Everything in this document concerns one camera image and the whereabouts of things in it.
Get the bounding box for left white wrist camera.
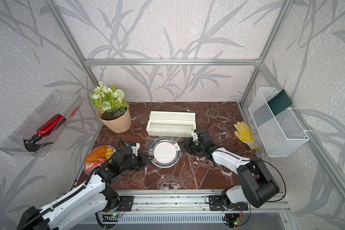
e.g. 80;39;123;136
131;142;140;156

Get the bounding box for cream plastic wrap dispenser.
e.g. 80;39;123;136
146;111;196;138

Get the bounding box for brown slotted spatula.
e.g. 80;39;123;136
205;109;229;120

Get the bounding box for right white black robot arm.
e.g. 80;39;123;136
179;129;280;210

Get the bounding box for clear plastic wall bin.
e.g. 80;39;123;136
0;90;83;157

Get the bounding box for yellow rubber glove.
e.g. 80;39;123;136
234;122;260;150

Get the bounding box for white plate green rim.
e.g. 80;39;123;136
149;138;182;168

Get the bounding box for white wire mesh basket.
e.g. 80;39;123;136
249;87;309;158

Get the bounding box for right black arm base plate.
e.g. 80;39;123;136
205;195;249;211

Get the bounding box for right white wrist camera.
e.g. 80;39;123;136
191;130;198;141

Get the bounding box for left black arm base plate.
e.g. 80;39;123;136
111;196;134;212

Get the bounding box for clear plastic wrap sheet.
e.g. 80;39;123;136
145;136;187;169

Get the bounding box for left black corrugated cable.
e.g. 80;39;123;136
18;137;127;230

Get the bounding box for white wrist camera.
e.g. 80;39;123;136
191;130;198;141
131;142;140;156

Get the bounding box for red spray bottle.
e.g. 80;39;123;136
24;114;67;152

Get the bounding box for purple plate of toy food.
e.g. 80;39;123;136
83;145;116;174

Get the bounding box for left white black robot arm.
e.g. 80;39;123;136
17;146;154;230

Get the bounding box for dark green card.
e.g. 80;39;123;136
268;89;292;116

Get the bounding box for artificial flowers in beige pot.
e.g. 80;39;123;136
90;81;132;133

